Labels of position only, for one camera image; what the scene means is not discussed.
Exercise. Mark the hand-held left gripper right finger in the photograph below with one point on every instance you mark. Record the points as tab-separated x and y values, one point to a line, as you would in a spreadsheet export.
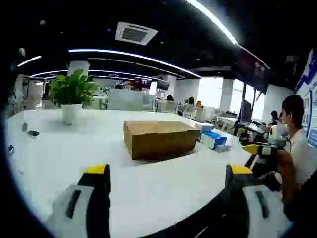
257	205

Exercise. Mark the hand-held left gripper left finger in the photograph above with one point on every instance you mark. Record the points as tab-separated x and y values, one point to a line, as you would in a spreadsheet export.
74	210

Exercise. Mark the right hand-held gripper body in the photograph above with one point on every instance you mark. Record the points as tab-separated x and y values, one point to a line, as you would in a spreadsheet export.
278	134

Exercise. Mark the brown cardboard shoe box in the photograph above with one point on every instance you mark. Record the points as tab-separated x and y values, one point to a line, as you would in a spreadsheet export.
161	141

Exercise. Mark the white and blue carton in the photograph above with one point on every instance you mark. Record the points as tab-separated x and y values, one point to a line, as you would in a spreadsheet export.
204	126

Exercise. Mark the black hanging screen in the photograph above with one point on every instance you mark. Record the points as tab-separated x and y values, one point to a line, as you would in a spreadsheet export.
255	72

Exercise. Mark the black key fob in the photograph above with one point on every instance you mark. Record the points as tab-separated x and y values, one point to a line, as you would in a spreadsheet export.
32	134

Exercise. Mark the small dark gadget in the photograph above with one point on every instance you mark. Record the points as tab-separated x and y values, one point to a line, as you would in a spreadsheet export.
24	127
11	149

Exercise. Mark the black monitor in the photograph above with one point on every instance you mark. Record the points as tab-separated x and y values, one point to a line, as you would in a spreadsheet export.
164	85

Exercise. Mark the green plant in white pot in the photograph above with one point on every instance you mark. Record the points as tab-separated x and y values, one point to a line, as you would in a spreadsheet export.
71	91

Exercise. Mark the grey translucent desk partition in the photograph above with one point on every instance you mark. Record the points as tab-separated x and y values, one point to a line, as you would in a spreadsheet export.
125	99

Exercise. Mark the wide ceiling light strip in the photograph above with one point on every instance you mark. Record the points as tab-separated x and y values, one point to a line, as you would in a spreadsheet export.
213	19

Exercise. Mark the thin ceiling light strip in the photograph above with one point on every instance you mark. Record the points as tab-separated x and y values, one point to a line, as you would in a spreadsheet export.
138	58

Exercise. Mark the white ceiling air vent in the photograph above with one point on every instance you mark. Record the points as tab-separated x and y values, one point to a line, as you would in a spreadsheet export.
136	33

